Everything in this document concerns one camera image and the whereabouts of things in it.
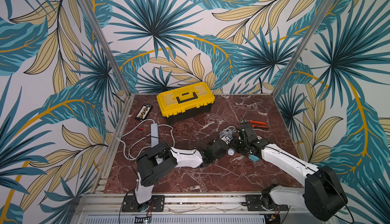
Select white slotted cable duct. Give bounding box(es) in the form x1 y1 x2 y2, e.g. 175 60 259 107
83 214 266 224

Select grey white power strip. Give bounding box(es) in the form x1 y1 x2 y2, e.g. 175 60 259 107
219 125 238 146

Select aluminium front rail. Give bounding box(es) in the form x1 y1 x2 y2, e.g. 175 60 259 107
79 192 317 215

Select yellow black toolbox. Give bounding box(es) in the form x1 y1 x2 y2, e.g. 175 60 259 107
156 82 215 124

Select teal power strip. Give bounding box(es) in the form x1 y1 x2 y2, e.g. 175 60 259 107
248 154 260 163

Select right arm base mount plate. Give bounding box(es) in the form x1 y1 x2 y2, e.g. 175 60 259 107
241 195 288 212

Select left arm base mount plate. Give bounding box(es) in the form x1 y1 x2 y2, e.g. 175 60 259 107
121 195 165 212

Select red black probe leads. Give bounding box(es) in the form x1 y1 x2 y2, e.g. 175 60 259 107
134 120 145 131

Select orange handled pliers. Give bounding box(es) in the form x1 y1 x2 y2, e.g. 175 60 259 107
249 120 269 129

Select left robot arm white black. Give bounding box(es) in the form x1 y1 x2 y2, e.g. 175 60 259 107
135 139 229 205

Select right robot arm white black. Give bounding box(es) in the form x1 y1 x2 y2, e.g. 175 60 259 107
220 123 348 222

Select thin white cord of strip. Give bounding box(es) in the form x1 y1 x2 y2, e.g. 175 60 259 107
219 125 240 157

